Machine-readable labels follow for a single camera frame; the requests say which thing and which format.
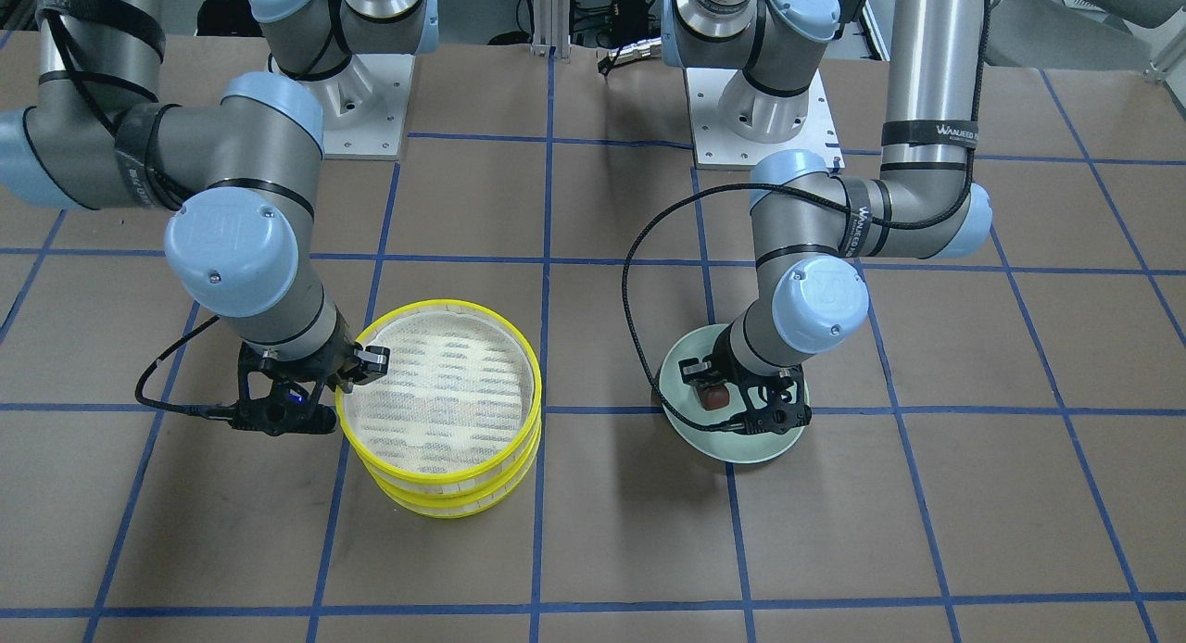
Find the pale green plate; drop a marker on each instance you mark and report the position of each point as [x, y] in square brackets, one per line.
[726, 446]

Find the lower yellow steamer layer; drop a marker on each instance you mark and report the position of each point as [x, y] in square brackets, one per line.
[471, 494]

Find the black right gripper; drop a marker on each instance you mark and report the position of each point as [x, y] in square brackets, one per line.
[350, 369]

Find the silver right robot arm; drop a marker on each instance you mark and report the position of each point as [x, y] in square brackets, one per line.
[238, 179]

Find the yellow rimmed steamer layer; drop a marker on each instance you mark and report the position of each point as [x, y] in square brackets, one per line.
[460, 400]

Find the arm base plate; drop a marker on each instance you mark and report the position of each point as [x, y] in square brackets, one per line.
[364, 103]
[735, 126]

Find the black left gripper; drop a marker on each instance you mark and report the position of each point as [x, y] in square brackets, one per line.
[698, 372]

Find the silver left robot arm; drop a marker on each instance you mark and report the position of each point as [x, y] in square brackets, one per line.
[809, 218]

